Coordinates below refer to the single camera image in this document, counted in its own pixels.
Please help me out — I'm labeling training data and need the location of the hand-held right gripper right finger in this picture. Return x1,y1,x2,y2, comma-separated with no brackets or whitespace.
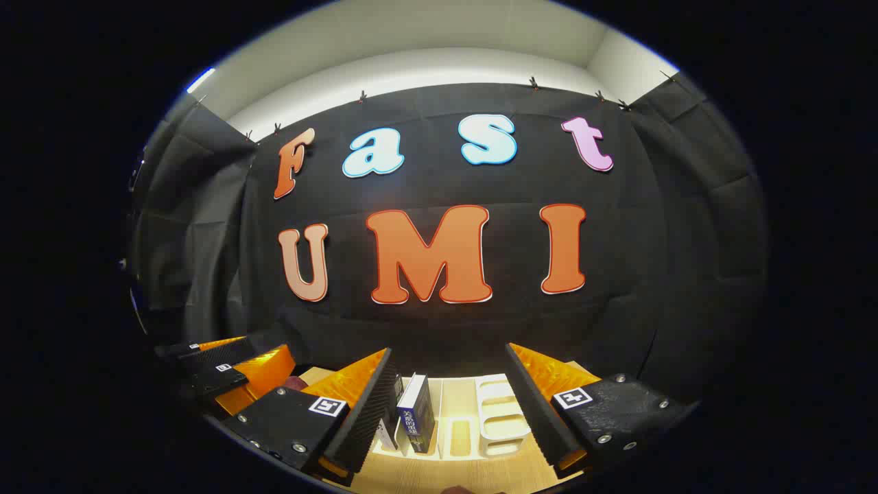
505,342,695,481

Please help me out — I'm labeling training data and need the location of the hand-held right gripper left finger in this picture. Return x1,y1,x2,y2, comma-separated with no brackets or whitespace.
225,347,403,488

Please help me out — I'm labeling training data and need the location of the blue book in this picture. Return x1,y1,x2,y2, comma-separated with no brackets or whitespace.
396,373,437,455

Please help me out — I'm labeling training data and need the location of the white bookshelf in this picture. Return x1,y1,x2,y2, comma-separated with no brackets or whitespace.
370,373,533,459

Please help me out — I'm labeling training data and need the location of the row of black cloth clips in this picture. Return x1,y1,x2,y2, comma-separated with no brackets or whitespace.
195,69,680,141

